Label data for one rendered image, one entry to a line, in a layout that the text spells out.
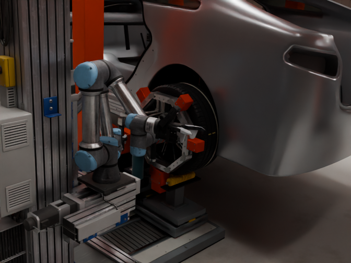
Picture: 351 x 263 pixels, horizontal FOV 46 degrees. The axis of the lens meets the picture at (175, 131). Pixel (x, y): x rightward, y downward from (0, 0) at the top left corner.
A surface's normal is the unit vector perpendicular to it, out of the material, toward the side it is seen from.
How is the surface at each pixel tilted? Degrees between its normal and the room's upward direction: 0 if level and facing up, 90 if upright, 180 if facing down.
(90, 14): 90
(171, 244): 0
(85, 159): 98
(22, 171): 90
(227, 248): 0
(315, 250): 0
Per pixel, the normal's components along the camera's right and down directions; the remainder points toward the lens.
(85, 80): -0.42, 0.13
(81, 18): -0.72, 0.18
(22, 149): 0.77, 0.25
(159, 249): 0.07, -0.95
